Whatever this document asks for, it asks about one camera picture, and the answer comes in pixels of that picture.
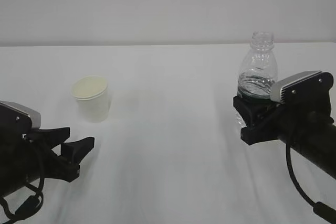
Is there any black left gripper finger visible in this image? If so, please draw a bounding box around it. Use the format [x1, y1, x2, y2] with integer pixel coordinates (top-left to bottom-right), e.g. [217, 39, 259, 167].
[60, 136, 95, 165]
[23, 127, 70, 151]

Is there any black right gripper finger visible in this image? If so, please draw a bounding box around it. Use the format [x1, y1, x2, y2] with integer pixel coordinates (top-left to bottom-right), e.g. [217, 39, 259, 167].
[233, 96, 275, 127]

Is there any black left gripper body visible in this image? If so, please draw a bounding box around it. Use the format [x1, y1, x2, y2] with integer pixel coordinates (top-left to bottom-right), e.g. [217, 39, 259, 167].
[24, 144, 80, 183]

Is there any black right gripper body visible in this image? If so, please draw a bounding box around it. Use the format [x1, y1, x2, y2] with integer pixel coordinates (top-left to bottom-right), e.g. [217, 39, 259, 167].
[240, 100, 316, 146]

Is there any clear green-label water bottle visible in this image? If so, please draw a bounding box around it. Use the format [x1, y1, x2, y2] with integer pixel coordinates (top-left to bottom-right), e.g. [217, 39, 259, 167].
[235, 31, 278, 130]

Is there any white paper cup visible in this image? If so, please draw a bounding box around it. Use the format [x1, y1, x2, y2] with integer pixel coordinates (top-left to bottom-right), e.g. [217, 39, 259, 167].
[71, 76, 110, 123]

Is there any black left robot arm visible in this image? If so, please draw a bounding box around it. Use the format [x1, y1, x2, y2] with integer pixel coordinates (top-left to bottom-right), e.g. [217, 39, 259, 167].
[1, 125, 95, 197]

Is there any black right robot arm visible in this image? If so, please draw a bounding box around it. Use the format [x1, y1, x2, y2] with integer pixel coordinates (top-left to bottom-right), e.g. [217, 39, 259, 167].
[233, 96, 335, 178]

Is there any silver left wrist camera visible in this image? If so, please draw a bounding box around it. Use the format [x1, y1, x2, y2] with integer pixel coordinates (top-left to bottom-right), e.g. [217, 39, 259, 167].
[1, 101, 41, 133]

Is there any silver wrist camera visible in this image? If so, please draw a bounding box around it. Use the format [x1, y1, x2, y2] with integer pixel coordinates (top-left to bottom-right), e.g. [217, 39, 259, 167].
[270, 70, 334, 105]
[1, 101, 41, 133]

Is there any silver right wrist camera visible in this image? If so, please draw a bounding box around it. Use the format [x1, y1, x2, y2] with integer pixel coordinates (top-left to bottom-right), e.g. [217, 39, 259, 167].
[270, 70, 334, 105]

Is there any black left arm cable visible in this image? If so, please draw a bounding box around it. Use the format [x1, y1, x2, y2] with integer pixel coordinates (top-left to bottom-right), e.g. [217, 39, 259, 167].
[0, 140, 45, 221]

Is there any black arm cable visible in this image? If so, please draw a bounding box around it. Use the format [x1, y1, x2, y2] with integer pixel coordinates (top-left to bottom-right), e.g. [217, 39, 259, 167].
[285, 140, 336, 222]
[0, 140, 45, 221]

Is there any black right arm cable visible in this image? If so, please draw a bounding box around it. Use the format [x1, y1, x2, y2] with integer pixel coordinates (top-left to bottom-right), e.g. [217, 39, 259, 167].
[285, 140, 336, 222]

